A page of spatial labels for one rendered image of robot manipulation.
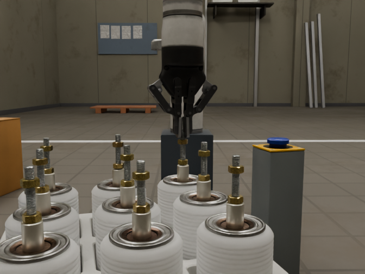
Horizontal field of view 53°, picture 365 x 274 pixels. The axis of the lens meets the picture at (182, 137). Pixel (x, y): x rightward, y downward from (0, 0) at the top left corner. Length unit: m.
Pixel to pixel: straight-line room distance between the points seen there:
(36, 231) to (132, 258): 0.10
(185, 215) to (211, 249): 0.11
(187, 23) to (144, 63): 8.36
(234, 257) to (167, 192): 0.25
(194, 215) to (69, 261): 0.20
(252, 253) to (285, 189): 0.27
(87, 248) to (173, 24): 0.39
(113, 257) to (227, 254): 0.13
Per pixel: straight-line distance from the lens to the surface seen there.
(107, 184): 0.67
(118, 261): 0.42
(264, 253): 0.46
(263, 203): 0.70
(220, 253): 0.45
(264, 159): 0.68
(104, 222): 0.53
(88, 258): 0.57
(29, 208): 0.43
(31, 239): 0.43
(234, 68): 9.06
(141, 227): 0.43
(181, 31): 0.64
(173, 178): 0.70
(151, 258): 0.41
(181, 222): 0.56
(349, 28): 9.93
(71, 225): 0.53
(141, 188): 0.42
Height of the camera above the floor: 0.42
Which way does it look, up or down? 7 degrees down
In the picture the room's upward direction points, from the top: straight up
